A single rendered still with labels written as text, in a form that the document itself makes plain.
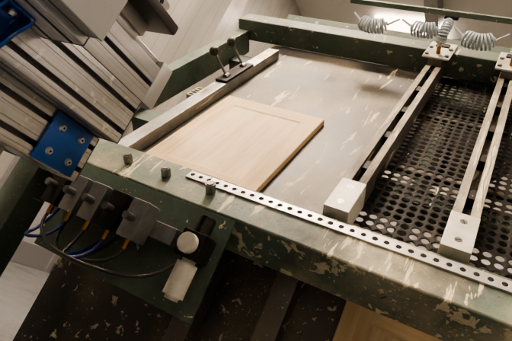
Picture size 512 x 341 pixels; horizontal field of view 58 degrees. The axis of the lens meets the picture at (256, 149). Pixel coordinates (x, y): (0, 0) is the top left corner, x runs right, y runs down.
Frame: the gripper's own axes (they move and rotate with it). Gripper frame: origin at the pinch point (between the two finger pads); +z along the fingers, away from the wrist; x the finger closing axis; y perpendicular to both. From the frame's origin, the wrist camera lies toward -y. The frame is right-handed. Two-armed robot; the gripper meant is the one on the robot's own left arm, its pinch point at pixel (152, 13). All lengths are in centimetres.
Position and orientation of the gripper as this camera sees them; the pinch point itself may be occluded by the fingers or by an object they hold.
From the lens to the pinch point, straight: 162.6
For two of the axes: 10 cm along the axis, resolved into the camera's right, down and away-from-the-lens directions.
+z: -1.9, 9.7, 1.3
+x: -8.4, -2.3, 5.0
